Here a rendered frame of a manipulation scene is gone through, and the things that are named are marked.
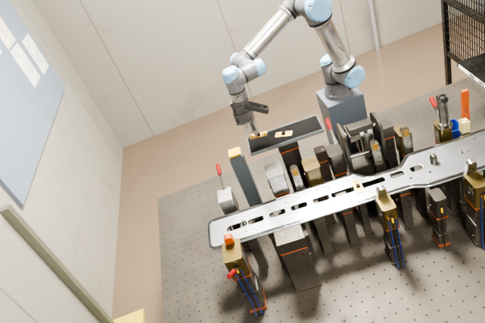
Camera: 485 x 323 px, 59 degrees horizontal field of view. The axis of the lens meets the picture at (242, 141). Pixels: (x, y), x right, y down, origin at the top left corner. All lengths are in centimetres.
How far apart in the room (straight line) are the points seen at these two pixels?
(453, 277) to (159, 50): 349
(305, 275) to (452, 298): 58
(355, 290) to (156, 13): 330
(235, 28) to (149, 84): 109
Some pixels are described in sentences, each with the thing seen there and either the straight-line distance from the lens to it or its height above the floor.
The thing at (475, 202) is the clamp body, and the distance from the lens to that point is 193.
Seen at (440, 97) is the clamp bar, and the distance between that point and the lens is 208.
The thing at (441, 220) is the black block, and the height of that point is 86.
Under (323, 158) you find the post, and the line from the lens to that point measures 208.
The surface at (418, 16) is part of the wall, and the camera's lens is 535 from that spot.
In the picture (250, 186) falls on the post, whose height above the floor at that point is 95.
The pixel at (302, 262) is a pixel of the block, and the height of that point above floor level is 89.
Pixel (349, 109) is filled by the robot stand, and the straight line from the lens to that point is 239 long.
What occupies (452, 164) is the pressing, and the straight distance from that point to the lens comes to 205.
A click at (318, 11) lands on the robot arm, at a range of 197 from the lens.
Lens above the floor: 237
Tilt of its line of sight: 34 degrees down
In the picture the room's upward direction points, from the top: 22 degrees counter-clockwise
